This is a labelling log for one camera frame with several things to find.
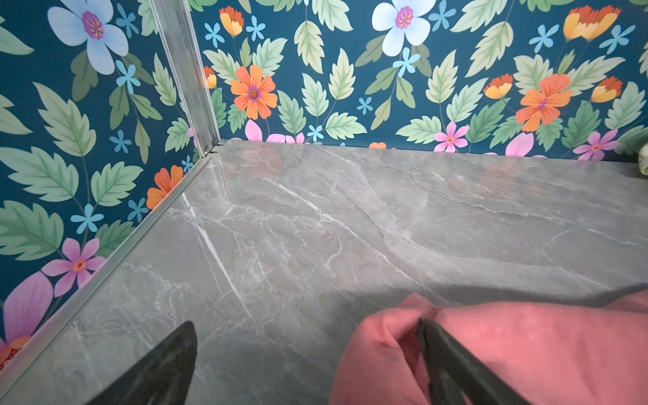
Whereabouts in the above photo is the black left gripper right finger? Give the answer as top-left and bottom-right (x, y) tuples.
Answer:
(417, 318), (528, 405)

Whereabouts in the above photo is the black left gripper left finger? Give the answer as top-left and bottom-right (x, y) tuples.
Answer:
(89, 321), (197, 404)

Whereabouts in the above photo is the pink cloth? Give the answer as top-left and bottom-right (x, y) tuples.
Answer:
(329, 291), (647, 404)

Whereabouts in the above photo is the white patterned cloth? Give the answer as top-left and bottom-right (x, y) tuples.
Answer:
(638, 143), (648, 177)

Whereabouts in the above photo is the aluminium frame post back left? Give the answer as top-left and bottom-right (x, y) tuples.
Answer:
(150, 0), (220, 157)

